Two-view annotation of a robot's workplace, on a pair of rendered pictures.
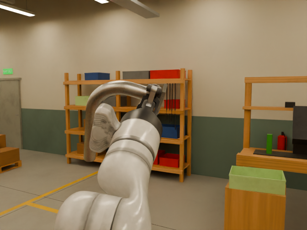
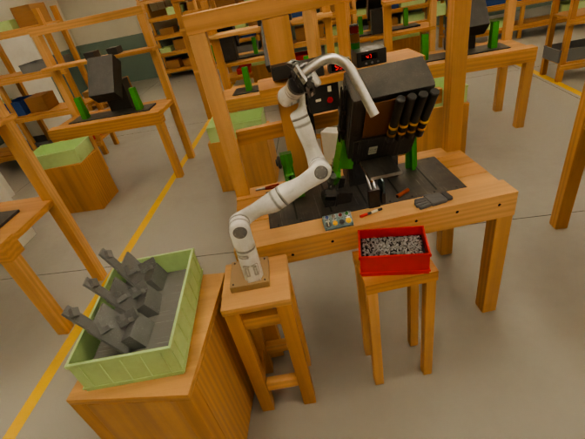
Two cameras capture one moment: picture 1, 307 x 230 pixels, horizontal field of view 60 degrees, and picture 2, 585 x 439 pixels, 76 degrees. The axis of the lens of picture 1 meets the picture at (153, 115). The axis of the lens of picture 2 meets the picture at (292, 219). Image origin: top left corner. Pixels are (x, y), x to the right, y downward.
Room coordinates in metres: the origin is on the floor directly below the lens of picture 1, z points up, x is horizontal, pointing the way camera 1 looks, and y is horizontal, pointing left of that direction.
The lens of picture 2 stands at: (1.65, -0.49, 2.04)
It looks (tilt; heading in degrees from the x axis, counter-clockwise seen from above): 33 degrees down; 162
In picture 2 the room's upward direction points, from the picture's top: 12 degrees counter-clockwise
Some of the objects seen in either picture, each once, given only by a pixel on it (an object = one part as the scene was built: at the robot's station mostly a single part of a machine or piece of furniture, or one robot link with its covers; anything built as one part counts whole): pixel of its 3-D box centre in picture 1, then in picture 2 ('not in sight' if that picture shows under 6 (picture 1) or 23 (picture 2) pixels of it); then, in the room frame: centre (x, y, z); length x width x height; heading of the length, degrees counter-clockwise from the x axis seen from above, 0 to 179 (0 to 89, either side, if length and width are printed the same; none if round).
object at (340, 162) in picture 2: not in sight; (344, 154); (0.01, 0.40, 1.17); 0.13 x 0.12 x 0.20; 72
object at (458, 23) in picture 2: not in sight; (339, 97); (-0.32, 0.59, 1.36); 1.49 x 0.09 x 0.97; 72
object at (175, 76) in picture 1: (123, 121); not in sight; (5.90, 0.67, 1.10); 3.01 x 0.55 x 2.20; 63
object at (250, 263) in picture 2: not in sight; (249, 261); (0.29, -0.29, 0.97); 0.09 x 0.09 x 0.17; 76
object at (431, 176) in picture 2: not in sight; (358, 191); (-0.03, 0.49, 0.89); 1.10 x 0.42 x 0.02; 72
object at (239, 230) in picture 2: not in sight; (241, 234); (0.29, -0.29, 1.13); 0.09 x 0.09 x 0.17; 76
